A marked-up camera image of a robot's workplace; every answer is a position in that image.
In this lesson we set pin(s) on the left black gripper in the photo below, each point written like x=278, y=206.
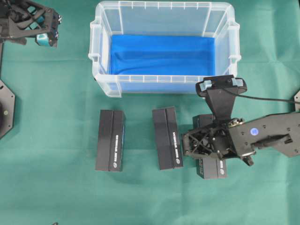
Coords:
x=22, y=19

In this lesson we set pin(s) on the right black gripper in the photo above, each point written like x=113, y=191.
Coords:
x=210, y=141

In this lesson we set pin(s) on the black camera box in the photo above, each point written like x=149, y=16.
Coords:
x=209, y=168
x=110, y=143
x=167, y=138

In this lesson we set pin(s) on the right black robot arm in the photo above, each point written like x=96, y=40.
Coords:
x=235, y=138

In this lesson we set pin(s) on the clear plastic storage case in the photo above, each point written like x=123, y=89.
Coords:
x=214, y=20

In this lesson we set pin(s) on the blue foam liner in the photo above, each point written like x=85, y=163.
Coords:
x=162, y=55

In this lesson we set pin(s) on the green table cloth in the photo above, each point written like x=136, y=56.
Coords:
x=48, y=158

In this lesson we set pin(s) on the black aluminium frame rail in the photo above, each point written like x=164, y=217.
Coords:
x=1, y=55

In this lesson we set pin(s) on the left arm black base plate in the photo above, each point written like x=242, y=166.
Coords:
x=7, y=107

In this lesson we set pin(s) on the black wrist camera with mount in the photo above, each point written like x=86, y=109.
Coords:
x=220, y=93

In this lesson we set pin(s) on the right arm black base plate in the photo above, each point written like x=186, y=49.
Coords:
x=297, y=99

